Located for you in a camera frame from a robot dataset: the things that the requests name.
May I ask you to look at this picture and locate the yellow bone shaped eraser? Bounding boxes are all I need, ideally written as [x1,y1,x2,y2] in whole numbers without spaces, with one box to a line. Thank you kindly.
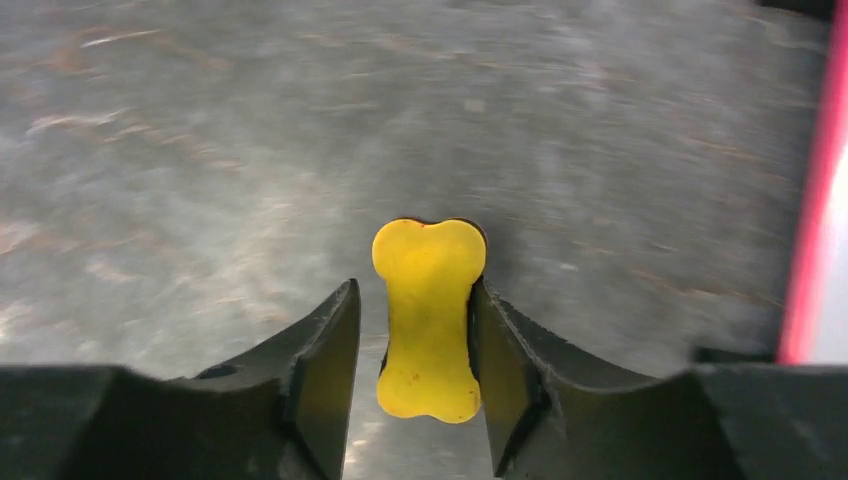
[372,218,487,424]

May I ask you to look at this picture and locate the pink framed whiteboard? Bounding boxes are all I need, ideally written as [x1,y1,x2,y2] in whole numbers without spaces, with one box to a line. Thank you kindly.
[772,1,847,364]

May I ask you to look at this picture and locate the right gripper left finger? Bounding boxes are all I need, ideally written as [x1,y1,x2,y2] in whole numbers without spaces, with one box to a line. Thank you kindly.
[196,278,361,479]

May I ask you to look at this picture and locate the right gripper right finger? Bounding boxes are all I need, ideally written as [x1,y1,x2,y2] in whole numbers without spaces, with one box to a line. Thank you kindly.
[469,278,653,479]

